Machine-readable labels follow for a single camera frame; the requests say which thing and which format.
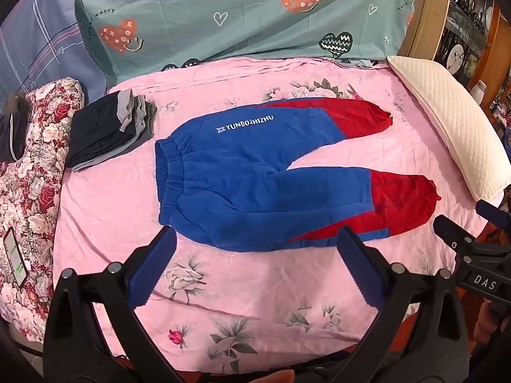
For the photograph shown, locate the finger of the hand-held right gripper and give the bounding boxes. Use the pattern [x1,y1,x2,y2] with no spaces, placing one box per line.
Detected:
[475,199,511,232]
[433,214,482,258]

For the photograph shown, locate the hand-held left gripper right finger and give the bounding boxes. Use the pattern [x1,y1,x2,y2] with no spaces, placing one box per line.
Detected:
[325,225,469,383]

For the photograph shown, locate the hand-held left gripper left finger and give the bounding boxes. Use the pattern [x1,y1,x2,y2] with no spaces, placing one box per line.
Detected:
[43,227,188,383]

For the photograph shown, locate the blue and red pants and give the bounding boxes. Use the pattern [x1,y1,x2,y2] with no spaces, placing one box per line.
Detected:
[154,96,442,253]

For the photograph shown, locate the pink floral bed sheet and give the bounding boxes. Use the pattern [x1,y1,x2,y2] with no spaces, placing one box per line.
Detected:
[51,56,504,372]

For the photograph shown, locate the white quilted pillow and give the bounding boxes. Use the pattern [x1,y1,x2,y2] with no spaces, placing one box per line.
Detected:
[386,55,511,203]

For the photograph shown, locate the stack of folded dark clothes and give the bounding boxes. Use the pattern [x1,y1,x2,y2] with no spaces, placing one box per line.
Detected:
[65,90,158,173]

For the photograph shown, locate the smartphone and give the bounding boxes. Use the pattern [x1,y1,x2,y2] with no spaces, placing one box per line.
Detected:
[2,228,29,289]

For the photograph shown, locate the red floral quilt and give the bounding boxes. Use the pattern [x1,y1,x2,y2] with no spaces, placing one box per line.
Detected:
[0,78,85,343]

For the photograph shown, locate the wooden display shelf with plates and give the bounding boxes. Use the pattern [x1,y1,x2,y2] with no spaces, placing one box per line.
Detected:
[435,0,511,156]

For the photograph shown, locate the dark brown garment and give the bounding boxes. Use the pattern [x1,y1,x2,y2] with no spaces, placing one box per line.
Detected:
[0,93,30,164]

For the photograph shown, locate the wooden headboard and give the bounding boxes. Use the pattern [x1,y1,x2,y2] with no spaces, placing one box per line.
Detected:
[397,0,456,58]

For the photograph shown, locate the blue plaid pillow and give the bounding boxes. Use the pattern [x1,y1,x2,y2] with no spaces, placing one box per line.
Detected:
[0,0,108,97]

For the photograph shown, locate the green heart-print blanket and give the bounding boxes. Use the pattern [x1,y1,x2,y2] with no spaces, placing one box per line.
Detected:
[75,0,418,81]

